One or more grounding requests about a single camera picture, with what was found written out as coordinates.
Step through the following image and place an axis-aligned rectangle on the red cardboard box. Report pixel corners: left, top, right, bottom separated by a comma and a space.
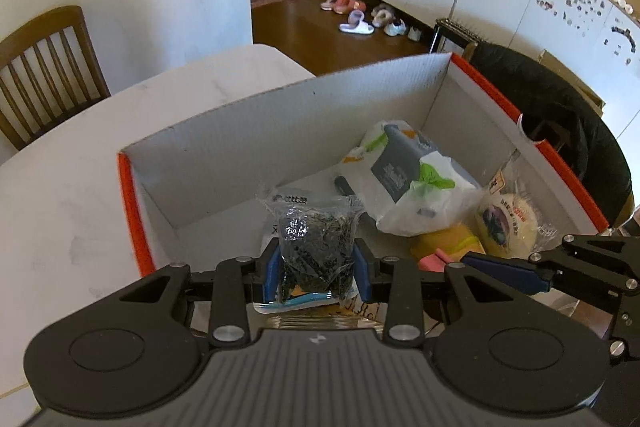
117, 52, 612, 308

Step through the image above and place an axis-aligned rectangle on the black marker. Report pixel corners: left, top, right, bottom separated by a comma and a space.
332, 175, 376, 228

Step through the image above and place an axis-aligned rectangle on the printed marble desktop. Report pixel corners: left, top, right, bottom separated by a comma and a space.
0, 43, 318, 427

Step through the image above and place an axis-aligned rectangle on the pink sponge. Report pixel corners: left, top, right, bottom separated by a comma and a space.
417, 248, 456, 272

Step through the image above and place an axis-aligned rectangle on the grey tissue packet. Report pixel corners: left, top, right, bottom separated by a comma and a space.
370, 127, 441, 202

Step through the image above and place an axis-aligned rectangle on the clear dried seaweed packet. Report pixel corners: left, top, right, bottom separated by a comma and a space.
255, 192, 363, 315

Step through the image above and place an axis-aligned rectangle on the round bread packet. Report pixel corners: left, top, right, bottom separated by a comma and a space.
475, 152, 558, 260

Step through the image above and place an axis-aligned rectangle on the brown wooden chair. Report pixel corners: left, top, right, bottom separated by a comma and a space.
0, 5, 112, 151

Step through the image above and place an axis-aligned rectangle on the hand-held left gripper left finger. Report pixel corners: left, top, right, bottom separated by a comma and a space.
117, 238, 282, 348

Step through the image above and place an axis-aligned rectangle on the yellow soft packet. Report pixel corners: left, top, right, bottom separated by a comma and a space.
410, 224, 486, 260

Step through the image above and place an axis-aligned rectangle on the row of shoes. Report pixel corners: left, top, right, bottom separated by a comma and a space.
277, 0, 425, 42

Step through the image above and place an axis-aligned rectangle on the dark chair with black jacket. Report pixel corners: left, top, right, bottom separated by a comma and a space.
432, 18, 635, 233

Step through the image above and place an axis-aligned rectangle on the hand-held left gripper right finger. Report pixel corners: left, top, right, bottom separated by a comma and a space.
353, 238, 511, 348

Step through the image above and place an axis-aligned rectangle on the white cabinet with stickers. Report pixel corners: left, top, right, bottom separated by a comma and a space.
450, 0, 640, 138

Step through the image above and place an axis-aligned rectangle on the white plastic bag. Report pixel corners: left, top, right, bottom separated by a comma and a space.
340, 119, 486, 238

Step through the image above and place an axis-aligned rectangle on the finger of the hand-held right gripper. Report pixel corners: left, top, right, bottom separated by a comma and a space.
529, 233, 640, 280
460, 254, 640, 308

